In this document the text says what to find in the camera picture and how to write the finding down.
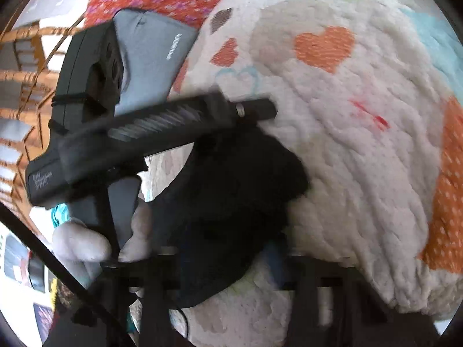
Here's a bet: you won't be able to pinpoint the wooden staircase railing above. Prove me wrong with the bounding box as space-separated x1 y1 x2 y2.
0 0 95 226

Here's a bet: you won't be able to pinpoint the black pants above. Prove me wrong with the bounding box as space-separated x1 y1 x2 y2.
145 125 312 309

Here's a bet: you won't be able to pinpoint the person's left hand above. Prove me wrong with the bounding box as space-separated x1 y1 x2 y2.
52 202 153 265

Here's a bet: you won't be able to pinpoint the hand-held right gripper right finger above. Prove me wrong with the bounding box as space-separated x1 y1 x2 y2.
269 249 440 347

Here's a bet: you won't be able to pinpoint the grey laptop bag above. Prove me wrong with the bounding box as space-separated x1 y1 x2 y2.
115 9 200 117

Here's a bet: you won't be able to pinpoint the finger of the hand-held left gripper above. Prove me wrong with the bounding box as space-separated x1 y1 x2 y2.
213 92 278 123

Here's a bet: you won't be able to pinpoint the black cable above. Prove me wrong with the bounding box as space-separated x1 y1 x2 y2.
0 202 136 347

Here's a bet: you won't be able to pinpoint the heart-print quilt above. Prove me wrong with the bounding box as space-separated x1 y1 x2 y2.
125 0 463 347

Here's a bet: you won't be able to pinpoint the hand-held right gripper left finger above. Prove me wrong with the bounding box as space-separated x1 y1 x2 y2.
103 249 189 347

